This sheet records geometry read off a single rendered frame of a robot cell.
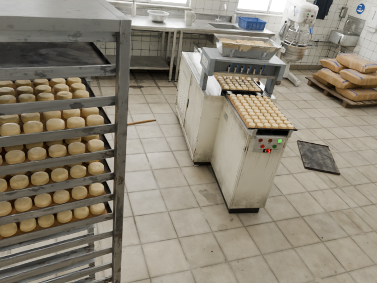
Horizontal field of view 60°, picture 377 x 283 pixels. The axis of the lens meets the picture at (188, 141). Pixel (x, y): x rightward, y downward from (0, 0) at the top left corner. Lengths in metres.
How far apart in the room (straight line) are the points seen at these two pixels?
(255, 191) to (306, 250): 0.62
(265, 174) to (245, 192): 0.23
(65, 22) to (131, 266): 1.96
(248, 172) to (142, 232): 0.98
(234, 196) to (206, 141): 0.71
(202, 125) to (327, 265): 1.59
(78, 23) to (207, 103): 2.32
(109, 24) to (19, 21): 0.19
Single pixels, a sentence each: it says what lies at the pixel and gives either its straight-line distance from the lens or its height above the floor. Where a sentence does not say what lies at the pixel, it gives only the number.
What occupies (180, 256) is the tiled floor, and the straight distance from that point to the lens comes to 2.58.
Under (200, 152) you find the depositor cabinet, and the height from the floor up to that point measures 0.21.
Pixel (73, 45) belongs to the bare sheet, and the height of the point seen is 1.67.
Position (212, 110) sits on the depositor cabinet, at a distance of 3.09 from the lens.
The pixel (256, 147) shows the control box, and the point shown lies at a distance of 2.53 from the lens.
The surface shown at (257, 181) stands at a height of 0.39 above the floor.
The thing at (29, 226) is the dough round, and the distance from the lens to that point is 1.20.
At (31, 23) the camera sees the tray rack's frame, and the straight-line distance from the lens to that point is 0.81.
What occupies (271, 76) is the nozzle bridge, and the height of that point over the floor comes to 1.05.
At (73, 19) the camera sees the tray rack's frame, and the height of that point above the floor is 1.82.
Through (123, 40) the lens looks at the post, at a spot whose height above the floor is 1.77.
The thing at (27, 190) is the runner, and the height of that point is 1.33.
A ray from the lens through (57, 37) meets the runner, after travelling 0.86.
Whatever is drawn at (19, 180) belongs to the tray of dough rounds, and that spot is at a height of 1.33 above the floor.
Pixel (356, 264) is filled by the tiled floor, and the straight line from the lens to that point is 3.09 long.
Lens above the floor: 2.00
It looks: 31 degrees down
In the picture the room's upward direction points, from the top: 9 degrees clockwise
